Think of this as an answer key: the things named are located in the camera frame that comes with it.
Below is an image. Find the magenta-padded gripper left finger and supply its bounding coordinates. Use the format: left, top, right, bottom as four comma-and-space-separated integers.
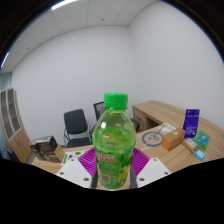
55, 147, 98, 189

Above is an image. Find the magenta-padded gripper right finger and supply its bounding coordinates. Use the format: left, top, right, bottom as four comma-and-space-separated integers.
128, 147, 172, 189

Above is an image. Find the green drink bottle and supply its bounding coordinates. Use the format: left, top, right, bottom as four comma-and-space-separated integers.
91, 92, 138, 190

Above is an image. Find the white leaflet with coloured print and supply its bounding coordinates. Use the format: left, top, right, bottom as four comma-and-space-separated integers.
60, 150, 86, 166

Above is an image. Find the dark brown printed box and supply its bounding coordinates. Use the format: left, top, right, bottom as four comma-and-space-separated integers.
39, 143, 66, 163

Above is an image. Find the white sheet with round print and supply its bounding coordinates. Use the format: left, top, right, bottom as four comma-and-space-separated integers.
140, 122, 177, 148

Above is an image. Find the small orange-brown box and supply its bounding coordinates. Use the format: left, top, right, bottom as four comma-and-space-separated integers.
161, 127, 187, 152

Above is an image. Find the black flat box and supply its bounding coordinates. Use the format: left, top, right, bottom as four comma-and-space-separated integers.
35, 135, 58, 148

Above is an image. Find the small tan box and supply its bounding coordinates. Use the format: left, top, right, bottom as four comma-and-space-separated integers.
181, 137, 200, 154

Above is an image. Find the brown printed carton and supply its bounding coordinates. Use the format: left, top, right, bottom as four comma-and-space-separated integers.
30, 141, 43, 159

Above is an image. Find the small light blue box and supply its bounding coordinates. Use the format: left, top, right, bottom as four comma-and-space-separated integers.
193, 149, 207, 162

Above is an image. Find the black padded office chair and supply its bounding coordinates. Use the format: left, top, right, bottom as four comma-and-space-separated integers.
63, 108, 93, 148

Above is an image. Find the green flat box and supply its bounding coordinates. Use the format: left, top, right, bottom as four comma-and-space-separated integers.
193, 129, 212, 151

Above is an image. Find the purple standing card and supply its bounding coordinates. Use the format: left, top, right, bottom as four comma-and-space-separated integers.
182, 108, 200, 139

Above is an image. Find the wooden shelf cabinet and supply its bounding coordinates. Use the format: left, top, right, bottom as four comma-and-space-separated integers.
0, 87, 26, 164

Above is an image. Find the long ceiling light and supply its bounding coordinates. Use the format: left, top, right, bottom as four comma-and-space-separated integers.
51, 0, 79, 11
0, 51, 10, 69

